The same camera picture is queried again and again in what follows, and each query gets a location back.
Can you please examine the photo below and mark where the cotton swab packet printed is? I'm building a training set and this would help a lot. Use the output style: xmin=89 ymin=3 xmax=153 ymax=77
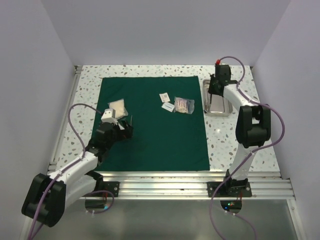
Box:
xmin=174 ymin=97 xmax=195 ymax=115

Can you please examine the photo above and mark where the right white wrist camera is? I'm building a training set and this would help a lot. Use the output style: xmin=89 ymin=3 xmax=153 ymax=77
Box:
xmin=214 ymin=59 xmax=228 ymax=66

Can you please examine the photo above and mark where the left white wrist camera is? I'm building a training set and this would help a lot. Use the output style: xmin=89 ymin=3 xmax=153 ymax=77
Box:
xmin=101 ymin=108 xmax=118 ymax=125

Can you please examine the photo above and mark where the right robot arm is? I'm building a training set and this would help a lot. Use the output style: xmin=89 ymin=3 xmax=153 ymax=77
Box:
xmin=208 ymin=59 xmax=271 ymax=197

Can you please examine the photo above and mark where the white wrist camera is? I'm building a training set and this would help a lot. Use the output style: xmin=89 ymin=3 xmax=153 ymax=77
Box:
xmin=101 ymin=108 xmax=118 ymax=125
xmin=214 ymin=59 xmax=228 ymax=66

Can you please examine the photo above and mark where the white sachet small print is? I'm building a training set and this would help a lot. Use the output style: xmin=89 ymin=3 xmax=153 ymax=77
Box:
xmin=159 ymin=92 xmax=171 ymax=103

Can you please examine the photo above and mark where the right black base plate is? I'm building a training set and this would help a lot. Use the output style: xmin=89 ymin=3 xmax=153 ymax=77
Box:
xmin=206 ymin=180 xmax=253 ymax=198

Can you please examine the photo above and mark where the aluminium left side rail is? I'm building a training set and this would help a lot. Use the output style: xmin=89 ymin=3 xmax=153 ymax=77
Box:
xmin=47 ymin=65 xmax=83 ymax=173

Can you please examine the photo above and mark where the green surgical cloth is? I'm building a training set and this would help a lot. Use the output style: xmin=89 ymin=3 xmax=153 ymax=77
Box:
xmin=97 ymin=76 xmax=210 ymax=172

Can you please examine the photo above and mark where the aluminium front rail frame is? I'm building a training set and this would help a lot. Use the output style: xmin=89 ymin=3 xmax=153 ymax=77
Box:
xmin=101 ymin=171 xmax=295 ymax=200

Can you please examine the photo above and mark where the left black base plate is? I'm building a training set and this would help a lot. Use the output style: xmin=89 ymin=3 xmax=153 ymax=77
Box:
xmin=94 ymin=175 xmax=120 ymax=199

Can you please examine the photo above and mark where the stainless steel tray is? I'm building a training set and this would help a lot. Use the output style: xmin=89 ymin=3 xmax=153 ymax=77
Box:
xmin=202 ymin=79 xmax=233 ymax=117

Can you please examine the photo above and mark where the white suture packet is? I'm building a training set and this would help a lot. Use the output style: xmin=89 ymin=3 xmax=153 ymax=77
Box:
xmin=117 ymin=122 xmax=125 ymax=130

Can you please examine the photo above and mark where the white gauze in clear bag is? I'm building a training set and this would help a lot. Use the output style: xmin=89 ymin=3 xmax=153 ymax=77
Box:
xmin=108 ymin=98 xmax=128 ymax=119

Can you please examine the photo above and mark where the white sachet blue text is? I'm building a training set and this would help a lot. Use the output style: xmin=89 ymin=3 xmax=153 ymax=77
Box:
xmin=161 ymin=102 xmax=175 ymax=112

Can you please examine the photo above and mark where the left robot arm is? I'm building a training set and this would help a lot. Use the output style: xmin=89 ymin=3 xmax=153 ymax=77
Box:
xmin=21 ymin=120 xmax=133 ymax=227

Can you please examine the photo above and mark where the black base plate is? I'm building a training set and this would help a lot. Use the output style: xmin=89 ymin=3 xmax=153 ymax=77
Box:
xmin=94 ymin=175 xmax=120 ymax=199
xmin=206 ymin=180 xmax=253 ymax=198

